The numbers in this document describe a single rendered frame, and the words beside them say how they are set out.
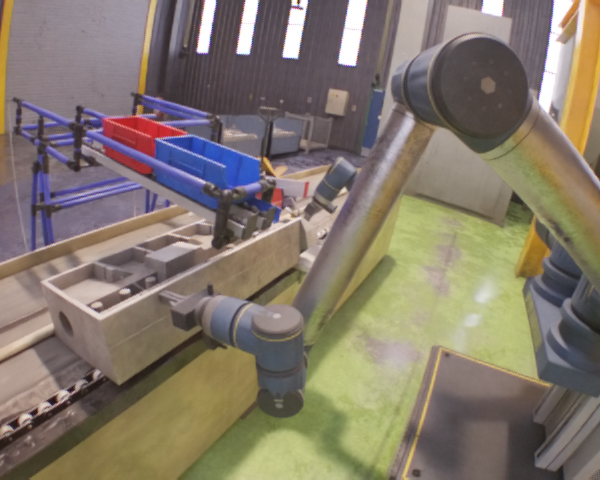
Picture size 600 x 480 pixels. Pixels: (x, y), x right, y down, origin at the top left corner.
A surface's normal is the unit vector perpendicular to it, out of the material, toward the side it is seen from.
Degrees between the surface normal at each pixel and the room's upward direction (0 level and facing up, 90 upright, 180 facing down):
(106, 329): 80
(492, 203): 90
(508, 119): 95
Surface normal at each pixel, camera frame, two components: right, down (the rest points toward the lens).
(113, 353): 0.89, 0.16
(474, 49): -0.14, 0.26
